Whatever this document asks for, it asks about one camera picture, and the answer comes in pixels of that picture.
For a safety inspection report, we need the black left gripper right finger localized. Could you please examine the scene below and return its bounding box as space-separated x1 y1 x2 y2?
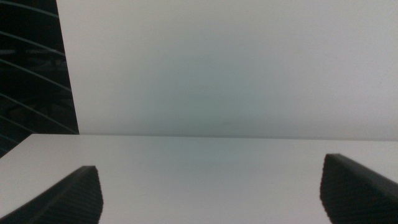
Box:
320 153 398 224

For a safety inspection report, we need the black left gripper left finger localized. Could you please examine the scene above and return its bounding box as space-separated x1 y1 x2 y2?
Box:
0 166 104 224

